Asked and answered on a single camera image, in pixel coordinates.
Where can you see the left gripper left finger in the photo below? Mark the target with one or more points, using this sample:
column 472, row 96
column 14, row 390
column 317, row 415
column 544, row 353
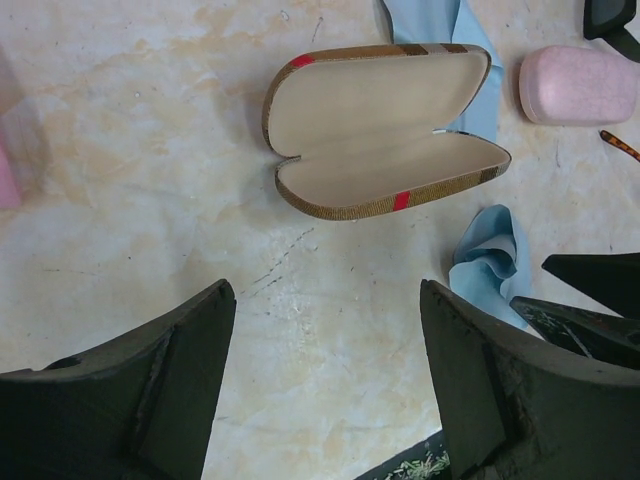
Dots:
column 140, row 406

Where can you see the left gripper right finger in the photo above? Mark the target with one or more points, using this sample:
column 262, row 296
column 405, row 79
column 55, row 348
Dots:
column 514, row 406

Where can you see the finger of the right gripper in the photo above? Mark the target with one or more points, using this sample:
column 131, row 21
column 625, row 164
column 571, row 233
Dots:
column 584, row 332
column 613, row 280

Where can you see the small light blue cloth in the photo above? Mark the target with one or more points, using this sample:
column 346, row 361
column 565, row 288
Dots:
column 491, row 264

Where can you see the plaid brown glasses case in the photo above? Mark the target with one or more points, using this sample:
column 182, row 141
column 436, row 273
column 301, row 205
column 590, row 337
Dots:
column 353, row 129

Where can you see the tortoiseshell brown sunglasses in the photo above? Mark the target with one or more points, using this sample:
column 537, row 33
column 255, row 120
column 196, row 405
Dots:
column 616, row 142

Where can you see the pink glasses case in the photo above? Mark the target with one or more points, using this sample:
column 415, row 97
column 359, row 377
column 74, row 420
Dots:
column 573, row 86

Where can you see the folded pink t-shirt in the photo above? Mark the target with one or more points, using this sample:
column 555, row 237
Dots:
column 11, row 94

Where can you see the black frame sunglasses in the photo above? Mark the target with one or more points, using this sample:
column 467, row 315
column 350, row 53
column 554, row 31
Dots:
column 607, row 20

